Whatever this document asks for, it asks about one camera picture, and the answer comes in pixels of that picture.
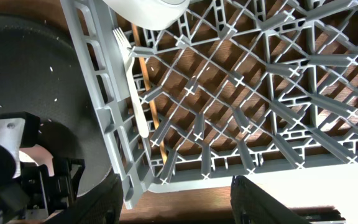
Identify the round black tray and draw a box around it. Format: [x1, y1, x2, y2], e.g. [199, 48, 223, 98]
[0, 14, 111, 195]

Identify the white plastic fork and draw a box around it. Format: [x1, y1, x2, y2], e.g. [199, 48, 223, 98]
[113, 28, 149, 138]

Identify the wooden chopstick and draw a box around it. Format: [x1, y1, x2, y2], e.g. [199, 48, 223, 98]
[131, 23, 168, 165]

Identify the grey-white plate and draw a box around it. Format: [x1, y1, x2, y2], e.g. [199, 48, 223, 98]
[104, 0, 190, 30]

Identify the grey dishwasher rack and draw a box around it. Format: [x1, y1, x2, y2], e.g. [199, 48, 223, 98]
[61, 1, 358, 209]

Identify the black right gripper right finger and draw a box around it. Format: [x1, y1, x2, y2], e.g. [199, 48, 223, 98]
[231, 175, 310, 224]

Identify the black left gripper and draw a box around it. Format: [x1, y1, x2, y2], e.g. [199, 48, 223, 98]
[18, 157, 85, 220]

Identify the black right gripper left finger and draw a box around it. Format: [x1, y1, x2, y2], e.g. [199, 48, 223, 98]
[44, 174, 124, 224]

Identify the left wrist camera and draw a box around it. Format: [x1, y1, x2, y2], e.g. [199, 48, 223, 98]
[0, 112, 40, 178]

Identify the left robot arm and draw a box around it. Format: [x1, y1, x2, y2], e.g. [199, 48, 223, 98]
[0, 146, 85, 223]

